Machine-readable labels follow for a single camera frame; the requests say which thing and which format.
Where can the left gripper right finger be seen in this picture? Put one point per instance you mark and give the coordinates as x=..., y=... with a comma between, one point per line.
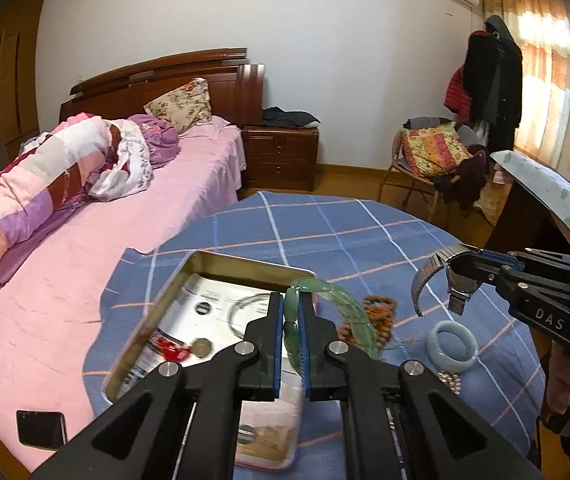
x=399, y=422

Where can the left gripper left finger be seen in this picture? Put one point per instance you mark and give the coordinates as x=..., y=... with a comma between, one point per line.
x=179, y=422

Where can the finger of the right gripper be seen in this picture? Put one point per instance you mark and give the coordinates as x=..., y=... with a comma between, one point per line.
x=474, y=267
x=528, y=260

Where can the silver metal wristwatch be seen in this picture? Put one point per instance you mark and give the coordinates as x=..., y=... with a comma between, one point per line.
x=460, y=288

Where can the pale blue jade bangle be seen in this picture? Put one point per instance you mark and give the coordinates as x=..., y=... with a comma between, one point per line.
x=452, y=347

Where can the green jade bangle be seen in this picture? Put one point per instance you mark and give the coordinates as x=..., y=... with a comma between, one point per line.
x=295, y=327

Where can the desk with white cover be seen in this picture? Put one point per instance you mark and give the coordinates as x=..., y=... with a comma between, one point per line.
x=536, y=213

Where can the black smartphone on bed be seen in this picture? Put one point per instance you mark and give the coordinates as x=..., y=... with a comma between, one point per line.
x=44, y=430

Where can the octagonal bronze coin pendant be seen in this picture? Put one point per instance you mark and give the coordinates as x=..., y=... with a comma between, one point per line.
x=201, y=348

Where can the pink bed sheet mattress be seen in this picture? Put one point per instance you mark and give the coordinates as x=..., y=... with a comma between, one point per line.
x=49, y=310

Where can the wooden chair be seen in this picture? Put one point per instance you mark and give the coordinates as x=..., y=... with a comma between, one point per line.
x=462, y=186

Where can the colourful patchwork cushion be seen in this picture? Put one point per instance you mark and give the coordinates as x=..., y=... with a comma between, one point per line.
x=433, y=151

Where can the printed paper sheet in tin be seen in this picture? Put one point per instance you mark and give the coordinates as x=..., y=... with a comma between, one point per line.
x=220, y=312

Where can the blue plaid tablecloth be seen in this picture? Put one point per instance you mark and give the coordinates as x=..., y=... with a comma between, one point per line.
x=363, y=246

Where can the pink metal tin box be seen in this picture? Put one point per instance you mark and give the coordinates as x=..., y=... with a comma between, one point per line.
x=158, y=293

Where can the coat rack with dark clothes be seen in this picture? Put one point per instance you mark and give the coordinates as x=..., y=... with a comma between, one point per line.
x=487, y=90

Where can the patterned yellow curtain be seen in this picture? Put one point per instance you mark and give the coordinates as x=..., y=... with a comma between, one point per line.
x=541, y=28

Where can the dark wooden nightstand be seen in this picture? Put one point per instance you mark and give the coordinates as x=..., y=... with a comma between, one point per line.
x=280, y=158

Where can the dark clothes on nightstand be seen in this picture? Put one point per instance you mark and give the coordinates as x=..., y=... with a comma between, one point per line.
x=276, y=117

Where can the pink purple striped quilt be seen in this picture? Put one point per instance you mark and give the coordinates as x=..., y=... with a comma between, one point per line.
x=108, y=159

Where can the purple garment on bed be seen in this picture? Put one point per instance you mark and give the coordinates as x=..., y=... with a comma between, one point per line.
x=161, y=137

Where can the dark wooden headboard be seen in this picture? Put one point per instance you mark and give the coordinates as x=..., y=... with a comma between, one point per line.
x=235, y=86

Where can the floral pillow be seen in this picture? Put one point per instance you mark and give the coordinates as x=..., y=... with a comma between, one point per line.
x=184, y=107

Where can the wooden wardrobe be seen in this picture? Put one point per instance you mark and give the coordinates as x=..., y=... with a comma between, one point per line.
x=18, y=113

